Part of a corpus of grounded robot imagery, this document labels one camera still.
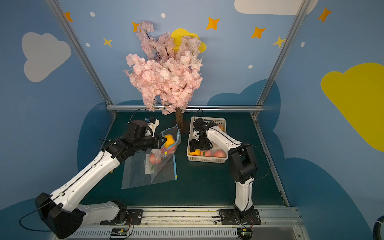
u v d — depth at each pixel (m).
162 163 0.86
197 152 0.89
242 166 0.51
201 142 0.79
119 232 0.72
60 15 0.71
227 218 0.74
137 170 0.91
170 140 0.80
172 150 0.85
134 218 0.73
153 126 0.66
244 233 0.73
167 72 0.55
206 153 0.91
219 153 0.92
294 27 0.76
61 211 0.37
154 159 0.88
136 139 0.55
